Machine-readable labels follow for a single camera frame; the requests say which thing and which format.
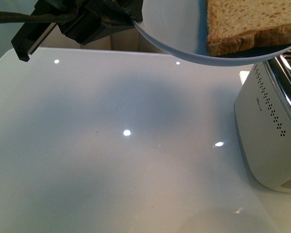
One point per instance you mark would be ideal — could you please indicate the light blue plate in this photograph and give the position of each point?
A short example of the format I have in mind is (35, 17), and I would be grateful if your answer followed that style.
(179, 28)

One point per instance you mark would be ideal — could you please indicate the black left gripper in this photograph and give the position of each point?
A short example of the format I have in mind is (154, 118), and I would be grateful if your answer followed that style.
(83, 21)

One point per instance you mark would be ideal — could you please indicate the white chrome toaster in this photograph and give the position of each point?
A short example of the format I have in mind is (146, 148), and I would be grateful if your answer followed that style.
(263, 117)

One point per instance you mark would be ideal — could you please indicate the brown bread slice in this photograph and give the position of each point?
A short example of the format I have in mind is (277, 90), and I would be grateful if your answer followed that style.
(239, 25)

